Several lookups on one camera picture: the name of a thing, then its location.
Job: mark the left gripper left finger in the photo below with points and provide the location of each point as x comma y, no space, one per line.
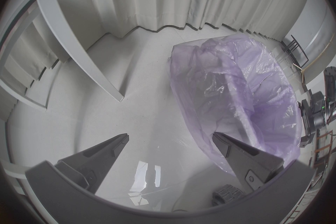
89,165

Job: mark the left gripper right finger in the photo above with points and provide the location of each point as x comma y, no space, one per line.
249,165

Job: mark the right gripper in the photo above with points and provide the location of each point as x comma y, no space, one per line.
309,120

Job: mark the purple plastic bag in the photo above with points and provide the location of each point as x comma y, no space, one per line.
262,73

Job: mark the grey and white chair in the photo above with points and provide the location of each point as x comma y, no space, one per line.
67,34

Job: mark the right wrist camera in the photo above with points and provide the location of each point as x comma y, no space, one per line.
318,99

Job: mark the wooden stick frame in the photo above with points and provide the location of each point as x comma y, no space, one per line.
315,59

